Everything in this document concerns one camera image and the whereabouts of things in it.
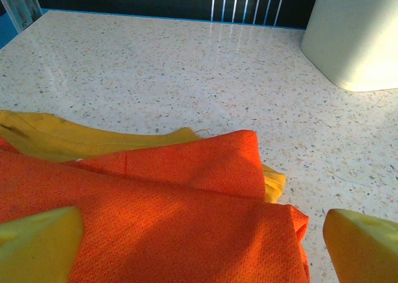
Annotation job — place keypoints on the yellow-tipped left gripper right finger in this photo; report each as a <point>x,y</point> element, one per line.
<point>363,252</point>

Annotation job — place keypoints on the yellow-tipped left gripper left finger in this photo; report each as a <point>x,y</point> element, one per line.
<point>37,248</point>

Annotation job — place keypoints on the orange mesh t-shirt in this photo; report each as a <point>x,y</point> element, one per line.
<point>171,217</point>

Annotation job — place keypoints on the yellow t-shirt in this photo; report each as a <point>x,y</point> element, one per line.
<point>62,137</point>

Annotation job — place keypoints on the cream knife block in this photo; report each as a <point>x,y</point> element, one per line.
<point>357,37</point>

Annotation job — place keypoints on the aluminium frame post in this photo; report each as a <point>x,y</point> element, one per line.
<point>21,6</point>

